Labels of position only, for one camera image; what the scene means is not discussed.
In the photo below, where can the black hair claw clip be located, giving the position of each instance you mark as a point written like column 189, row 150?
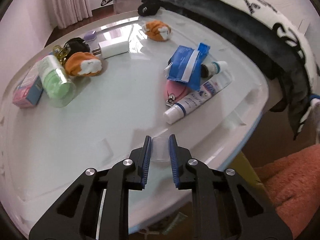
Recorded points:
column 71, row 47

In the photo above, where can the white power adapter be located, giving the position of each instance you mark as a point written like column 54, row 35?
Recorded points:
column 109, row 49

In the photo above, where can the green cotton pad canister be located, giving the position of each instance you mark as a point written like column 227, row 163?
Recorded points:
column 55, row 81

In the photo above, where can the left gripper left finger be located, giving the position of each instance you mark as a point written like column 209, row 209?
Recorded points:
column 96, row 204

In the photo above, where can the purple small case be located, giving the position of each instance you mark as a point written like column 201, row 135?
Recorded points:
column 90, row 36

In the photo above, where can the pink nail clipper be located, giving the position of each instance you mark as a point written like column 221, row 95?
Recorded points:
column 174, row 91

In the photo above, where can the black white patterned blanket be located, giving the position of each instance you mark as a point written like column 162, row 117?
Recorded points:
column 285, row 53

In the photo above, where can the small white dropper bottle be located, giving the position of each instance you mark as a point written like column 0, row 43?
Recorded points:
column 212, row 68

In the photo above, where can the brown cardboard box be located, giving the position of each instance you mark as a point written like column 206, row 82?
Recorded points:
column 243, row 167

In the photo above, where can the pink blue carton box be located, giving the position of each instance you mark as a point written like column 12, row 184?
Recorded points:
column 28, row 92

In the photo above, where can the white toothpaste tube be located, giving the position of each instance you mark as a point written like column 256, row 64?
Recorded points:
column 195, row 99

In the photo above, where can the black round object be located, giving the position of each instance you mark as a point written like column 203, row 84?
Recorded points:
column 148, row 9

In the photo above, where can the blue foil wrapper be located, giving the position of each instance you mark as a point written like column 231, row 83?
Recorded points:
column 185, row 65

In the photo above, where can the orange white sock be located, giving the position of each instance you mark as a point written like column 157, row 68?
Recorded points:
column 83, row 64
column 156, row 30

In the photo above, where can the white plastic table lid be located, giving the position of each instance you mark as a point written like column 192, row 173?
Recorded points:
column 44, row 149

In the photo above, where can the pink curtain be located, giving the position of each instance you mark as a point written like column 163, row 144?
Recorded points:
column 70, row 12

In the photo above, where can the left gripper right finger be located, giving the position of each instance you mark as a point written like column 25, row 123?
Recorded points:
column 225, row 206

